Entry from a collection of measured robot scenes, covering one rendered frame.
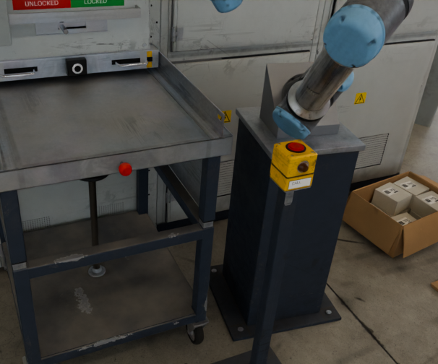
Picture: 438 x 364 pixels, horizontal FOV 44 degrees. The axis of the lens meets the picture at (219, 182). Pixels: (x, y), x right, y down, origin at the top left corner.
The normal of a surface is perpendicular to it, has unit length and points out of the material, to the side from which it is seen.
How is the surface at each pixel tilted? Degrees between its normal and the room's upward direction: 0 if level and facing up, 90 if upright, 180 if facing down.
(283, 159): 90
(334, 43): 112
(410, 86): 90
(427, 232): 71
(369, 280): 0
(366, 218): 75
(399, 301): 0
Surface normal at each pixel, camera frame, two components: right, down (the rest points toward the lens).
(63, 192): 0.43, 0.51
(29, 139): 0.07, -0.84
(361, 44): -0.59, 0.68
